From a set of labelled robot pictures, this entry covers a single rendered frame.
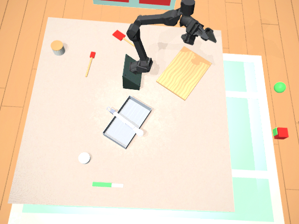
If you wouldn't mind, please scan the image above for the red spatula with wooden handle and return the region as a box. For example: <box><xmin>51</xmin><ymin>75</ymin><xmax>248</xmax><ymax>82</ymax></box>
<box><xmin>113</xmin><ymin>30</ymin><xmax>135</xmax><ymax>47</ymax></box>

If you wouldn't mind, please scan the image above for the pale grey cylinder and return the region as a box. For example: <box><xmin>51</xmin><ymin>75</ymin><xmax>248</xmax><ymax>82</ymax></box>
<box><xmin>79</xmin><ymin>152</ymin><xmax>90</xmax><ymax>164</ymax></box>

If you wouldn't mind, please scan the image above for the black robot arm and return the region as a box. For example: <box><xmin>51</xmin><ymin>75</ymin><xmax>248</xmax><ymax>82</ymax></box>
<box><xmin>126</xmin><ymin>0</ymin><xmax>198</xmax><ymax>74</ymax></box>

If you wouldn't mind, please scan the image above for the small grey jar with orange lid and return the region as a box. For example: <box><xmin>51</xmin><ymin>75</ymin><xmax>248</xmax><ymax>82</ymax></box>
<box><xmin>51</xmin><ymin>40</ymin><xmax>65</xmax><ymax>56</ymax></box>

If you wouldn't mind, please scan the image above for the light wooden board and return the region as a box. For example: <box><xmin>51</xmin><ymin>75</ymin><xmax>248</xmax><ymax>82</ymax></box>
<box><xmin>156</xmin><ymin>46</ymin><xmax>212</xmax><ymax>101</ymax></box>

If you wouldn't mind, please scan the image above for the green and white flat bar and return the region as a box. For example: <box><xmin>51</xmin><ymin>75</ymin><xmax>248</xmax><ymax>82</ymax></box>
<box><xmin>92</xmin><ymin>182</ymin><xmax>123</xmax><ymax>187</ymax></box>

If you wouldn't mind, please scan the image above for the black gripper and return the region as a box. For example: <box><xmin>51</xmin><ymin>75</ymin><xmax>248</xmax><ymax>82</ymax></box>
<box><xmin>186</xmin><ymin>18</ymin><xmax>217</xmax><ymax>43</ymax></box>

